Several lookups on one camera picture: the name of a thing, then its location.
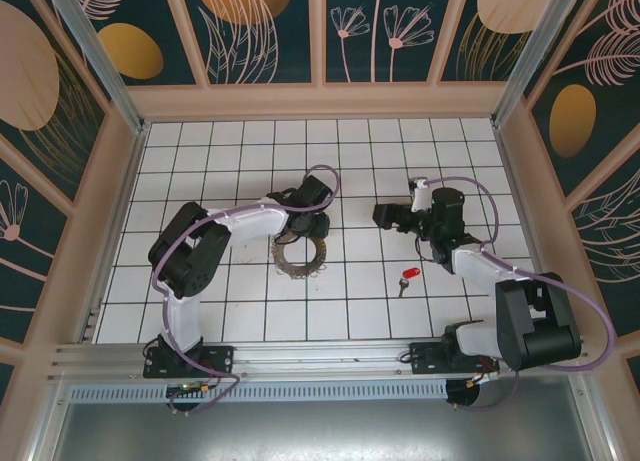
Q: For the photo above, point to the key with red cap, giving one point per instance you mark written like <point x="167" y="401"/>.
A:
<point x="411" y="272"/>

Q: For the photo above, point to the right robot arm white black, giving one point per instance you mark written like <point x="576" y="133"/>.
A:
<point x="480" y="271"/>

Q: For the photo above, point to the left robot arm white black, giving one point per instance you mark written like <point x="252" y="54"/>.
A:
<point x="250" y="224"/>

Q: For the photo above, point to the grey metal sheet panel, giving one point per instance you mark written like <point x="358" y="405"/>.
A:
<point x="320" y="433"/>

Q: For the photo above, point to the aluminium table edge rail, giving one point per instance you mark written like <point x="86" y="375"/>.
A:
<point x="114" y="236"/>
<point x="523" y="206"/>

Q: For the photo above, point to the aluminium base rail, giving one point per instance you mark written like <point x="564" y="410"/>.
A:
<point x="310" y="359"/>

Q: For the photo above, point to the aluminium frame post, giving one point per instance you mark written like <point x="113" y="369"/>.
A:
<point x="533" y="56"/>
<point x="97" y="56"/>

